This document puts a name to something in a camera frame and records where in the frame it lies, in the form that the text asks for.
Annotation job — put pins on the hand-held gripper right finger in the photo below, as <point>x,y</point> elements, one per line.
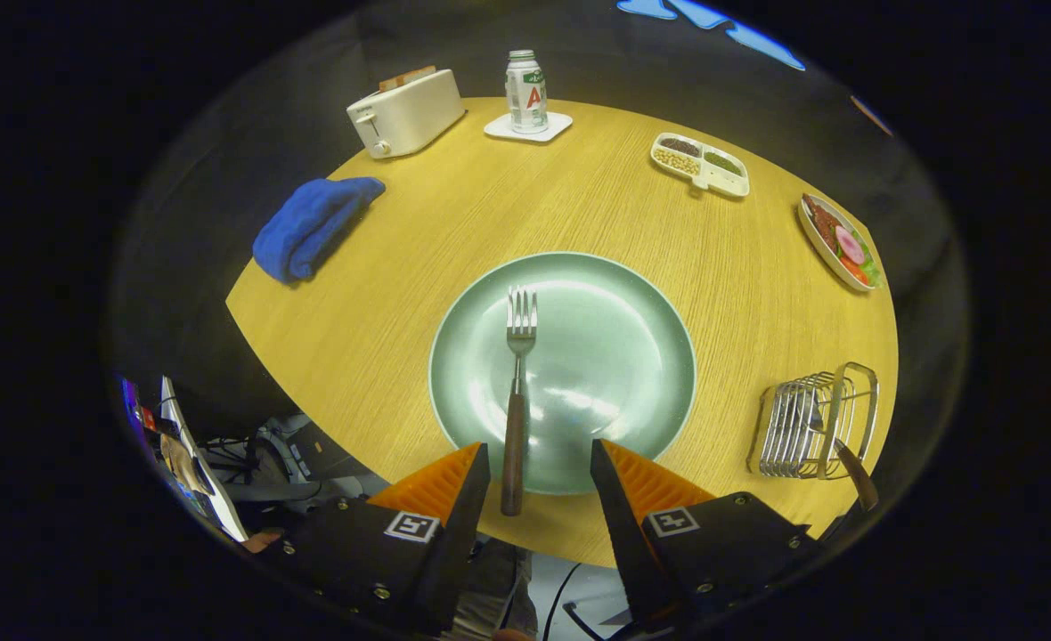
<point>623,525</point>

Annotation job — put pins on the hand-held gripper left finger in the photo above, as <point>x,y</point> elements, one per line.
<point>454,534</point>

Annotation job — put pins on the pale green plate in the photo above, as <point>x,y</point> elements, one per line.
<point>606,356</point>

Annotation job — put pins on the leaning flat panel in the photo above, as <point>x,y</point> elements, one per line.
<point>191,472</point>

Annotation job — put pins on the folded blue towel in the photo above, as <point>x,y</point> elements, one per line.
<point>312,227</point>

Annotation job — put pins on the white plate with food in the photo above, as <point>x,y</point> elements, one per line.
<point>842,242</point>

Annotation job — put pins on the white divided dish with beans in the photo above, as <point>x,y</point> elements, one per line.
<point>699,165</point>

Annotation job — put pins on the white square coaster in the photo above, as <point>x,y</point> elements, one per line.
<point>501,129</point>

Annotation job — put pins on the white toaster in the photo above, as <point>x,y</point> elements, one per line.
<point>414,111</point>

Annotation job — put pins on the small plastic drink bottle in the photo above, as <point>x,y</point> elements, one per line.
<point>526,93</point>

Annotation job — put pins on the toast slice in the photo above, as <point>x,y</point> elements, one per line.
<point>405,77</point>

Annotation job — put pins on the black backdrop cloth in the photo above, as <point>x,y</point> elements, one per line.
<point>223,133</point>

